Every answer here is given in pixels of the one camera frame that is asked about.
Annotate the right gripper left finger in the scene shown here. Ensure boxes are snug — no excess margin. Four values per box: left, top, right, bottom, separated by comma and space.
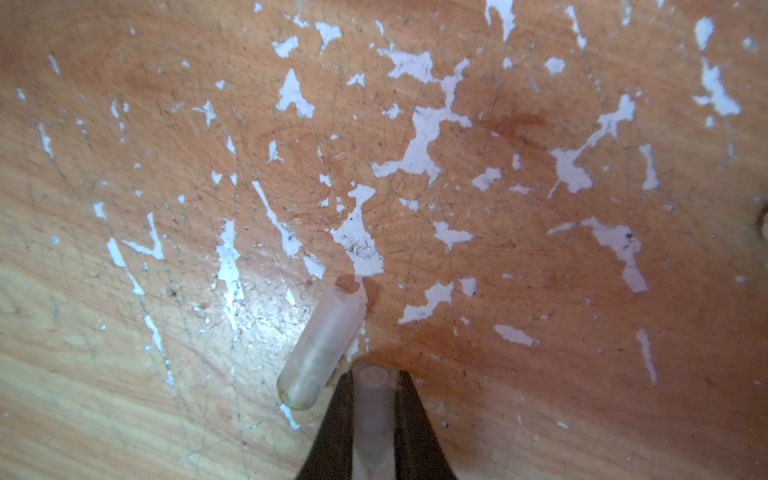
295, 372, 354, 480

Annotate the clear pen cap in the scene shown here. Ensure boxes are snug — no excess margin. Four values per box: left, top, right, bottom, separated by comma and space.
352, 364, 398, 479
277, 284, 367, 411

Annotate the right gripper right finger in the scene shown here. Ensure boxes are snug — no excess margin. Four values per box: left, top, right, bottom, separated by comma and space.
394, 370, 457, 480

